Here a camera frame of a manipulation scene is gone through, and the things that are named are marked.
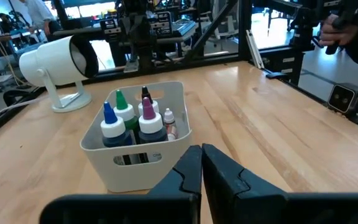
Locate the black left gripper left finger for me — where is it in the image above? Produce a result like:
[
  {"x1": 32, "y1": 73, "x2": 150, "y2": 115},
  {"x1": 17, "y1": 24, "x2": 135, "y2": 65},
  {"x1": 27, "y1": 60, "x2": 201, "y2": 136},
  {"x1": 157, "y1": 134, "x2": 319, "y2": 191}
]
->
[{"x1": 149, "y1": 145, "x2": 203, "y2": 224}]

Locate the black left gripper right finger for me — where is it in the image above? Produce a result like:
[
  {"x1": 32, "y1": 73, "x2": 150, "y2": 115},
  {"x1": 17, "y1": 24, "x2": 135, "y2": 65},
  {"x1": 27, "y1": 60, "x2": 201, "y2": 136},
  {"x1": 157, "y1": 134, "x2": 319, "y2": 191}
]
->
[{"x1": 203, "y1": 143, "x2": 288, "y2": 224}]

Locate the small Red Sunset coloring bottle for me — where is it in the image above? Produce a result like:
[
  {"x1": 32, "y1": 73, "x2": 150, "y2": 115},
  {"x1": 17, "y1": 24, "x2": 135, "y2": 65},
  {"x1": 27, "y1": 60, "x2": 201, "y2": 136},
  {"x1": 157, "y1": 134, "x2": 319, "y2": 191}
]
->
[{"x1": 166, "y1": 124, "x2": 180, "y2": 141}]

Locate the large purple-tipped coloring bottle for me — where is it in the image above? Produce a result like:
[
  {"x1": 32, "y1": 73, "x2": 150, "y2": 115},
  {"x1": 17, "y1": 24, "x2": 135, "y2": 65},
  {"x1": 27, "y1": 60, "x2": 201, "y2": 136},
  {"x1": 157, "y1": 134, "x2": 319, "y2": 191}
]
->
[{"x1": 137, "y1": 96, "x2": 169, "y2": 144}]

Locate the small white-capped food coloring bottle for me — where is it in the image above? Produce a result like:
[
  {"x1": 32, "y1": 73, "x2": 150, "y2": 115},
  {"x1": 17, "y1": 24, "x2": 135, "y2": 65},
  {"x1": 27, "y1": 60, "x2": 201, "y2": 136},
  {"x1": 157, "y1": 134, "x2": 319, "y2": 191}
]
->
[{"x1": 163, "y1": 108, "x2": 177, "y2": 129}]

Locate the large blue-tipped coloring bottle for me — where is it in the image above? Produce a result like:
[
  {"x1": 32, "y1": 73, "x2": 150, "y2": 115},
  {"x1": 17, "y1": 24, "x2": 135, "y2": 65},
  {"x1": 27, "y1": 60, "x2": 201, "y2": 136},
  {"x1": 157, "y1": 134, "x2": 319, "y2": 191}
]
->
[{"x1": 100, "y1": 101, "x2": 134, "y2": 149}]

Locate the black ring bearing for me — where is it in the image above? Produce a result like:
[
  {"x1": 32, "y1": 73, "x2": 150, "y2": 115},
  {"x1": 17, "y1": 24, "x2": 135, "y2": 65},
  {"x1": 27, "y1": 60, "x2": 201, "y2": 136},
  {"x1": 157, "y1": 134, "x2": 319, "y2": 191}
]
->
[{"x1": 137, "y1": 85, "x2": 160, "y2": 116}]

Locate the white plastic bin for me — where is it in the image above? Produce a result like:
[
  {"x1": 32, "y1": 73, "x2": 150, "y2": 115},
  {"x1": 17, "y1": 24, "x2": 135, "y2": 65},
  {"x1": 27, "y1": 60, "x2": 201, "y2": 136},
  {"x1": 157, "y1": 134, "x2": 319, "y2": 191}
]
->
[{"x1": 79, "y1": 80, "x2": 193, "y2": 194}]

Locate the white aluminium bar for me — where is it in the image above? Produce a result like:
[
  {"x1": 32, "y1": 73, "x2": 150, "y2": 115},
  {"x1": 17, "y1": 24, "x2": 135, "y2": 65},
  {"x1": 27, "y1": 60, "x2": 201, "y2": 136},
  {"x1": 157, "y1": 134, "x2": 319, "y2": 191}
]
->
[{"x1": 246, "y1": 29, "x2": 265, "y2": 70}]

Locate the black backlit keyboard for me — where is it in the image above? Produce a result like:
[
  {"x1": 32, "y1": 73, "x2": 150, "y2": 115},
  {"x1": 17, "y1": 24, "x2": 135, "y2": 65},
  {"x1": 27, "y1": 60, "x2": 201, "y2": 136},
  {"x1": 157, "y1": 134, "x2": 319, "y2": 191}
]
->
[{"x1": 169, "y1": 20, "x2": 198, "y2": 38}]

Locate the white office chair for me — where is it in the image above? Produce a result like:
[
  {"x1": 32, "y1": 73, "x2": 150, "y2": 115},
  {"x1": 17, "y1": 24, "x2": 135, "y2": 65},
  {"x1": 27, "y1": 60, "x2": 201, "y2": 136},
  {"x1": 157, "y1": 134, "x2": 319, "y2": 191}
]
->
[{"x1": 211, "y1": 0, "x2": 241, "y2": 40}]

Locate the person's hand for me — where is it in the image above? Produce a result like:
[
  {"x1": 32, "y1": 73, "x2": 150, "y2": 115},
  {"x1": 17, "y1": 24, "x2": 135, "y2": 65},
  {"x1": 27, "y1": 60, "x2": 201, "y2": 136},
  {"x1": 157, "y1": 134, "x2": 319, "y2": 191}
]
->
[{"x1": 318, "y1": 14, "x2": 358, "y2": 47}]

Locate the person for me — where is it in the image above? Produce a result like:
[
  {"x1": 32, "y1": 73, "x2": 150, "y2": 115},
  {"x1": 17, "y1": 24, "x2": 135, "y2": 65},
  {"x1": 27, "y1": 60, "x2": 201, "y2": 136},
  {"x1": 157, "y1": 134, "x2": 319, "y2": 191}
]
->
[{"x1": 19, "y1": 0, "x2": 62, "y2": 43}]

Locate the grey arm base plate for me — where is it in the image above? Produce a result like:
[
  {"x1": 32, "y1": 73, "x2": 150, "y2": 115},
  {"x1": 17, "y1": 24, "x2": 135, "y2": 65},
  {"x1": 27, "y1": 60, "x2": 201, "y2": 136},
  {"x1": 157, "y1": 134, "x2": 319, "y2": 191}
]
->
[{"x1": 123, "y1": 58, "x2": 140, "y2": 74}]

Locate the small black stereo camera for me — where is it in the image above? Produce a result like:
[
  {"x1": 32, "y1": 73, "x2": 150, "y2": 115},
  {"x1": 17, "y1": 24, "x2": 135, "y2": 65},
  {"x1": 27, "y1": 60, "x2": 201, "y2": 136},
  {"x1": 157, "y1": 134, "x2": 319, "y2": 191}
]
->
[{"x1": 327, "y1": 82, "x2": 358, "y2": 114}]

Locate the white projector cable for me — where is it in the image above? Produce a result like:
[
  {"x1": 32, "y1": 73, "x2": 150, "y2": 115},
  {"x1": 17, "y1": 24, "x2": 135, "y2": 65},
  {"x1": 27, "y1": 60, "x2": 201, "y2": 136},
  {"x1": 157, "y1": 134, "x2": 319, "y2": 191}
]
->
[{"x1": 0, "y1": 95, "x2": 54, "y2": 119}]

